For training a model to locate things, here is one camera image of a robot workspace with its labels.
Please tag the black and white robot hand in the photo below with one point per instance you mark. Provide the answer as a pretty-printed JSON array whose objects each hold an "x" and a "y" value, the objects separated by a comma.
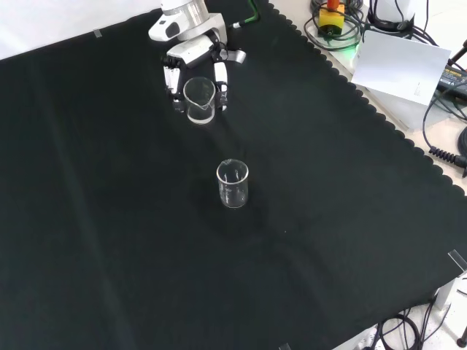
[{"x": 193, "y": 51}]

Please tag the wide clear glass beaker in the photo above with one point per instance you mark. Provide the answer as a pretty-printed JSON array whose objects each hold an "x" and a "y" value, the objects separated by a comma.
[{"x": 198, "y": 117}]

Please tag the narrow clear glass beaker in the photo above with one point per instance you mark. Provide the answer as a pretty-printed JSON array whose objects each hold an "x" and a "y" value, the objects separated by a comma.
[{"x": 233, "y": 201}]

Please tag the clear tape strip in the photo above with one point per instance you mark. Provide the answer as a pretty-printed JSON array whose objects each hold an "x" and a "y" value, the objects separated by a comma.
[
  {"x": 97, "y": 33},
  {"x": 458, "y": 259},
  {"x": 284, "y": 346}
]

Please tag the yellow stop button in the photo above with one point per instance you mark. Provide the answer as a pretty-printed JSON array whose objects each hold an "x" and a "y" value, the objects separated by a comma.
[{"x": 332, "y": 18}]

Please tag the black bench cloth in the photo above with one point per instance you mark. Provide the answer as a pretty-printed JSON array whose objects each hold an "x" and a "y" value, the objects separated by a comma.
[{"x": 109, "y": 182}]

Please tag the white cylindrical device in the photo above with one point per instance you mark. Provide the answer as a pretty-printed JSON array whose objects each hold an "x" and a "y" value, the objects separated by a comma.
[{"x": 390, "y": 9}]

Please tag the black power adapter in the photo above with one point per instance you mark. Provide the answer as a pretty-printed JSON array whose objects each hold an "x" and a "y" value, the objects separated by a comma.
[{"x": 454, "y": 78}]

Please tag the black tripod leg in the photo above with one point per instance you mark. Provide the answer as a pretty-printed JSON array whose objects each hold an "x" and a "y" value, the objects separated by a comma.
[{"x": 458, "y": 54}]

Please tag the white power strip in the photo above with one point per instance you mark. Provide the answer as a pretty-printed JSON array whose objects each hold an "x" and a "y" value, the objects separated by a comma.
[{"x": 365, "y": 339}]

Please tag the grey metal bracket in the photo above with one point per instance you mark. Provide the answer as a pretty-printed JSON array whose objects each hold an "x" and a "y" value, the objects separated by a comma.
[{"x": 447, "y": 291}]

